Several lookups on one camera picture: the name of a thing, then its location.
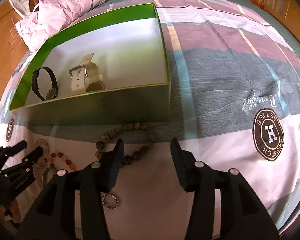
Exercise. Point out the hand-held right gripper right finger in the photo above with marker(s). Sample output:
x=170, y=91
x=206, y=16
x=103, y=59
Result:
x=175, y=155

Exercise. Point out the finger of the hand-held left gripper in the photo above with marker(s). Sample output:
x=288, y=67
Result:
x=20, y=146
x=36, y=153

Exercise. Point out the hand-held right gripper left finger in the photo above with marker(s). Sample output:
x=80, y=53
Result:
x=119, y=153

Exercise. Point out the silver mesh bangle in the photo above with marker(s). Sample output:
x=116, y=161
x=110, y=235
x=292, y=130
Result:
x=45, y=173

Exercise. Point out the green cardboard box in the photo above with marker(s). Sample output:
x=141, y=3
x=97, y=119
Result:
x=115, y=110

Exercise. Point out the printed bedsheet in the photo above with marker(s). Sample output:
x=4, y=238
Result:
x=215, y=80

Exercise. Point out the white cloth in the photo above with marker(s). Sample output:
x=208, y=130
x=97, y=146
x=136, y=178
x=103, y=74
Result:
x=20, y=1

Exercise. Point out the wooden cabinet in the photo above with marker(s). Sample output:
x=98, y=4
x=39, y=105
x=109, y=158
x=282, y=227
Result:
x=272, y=0

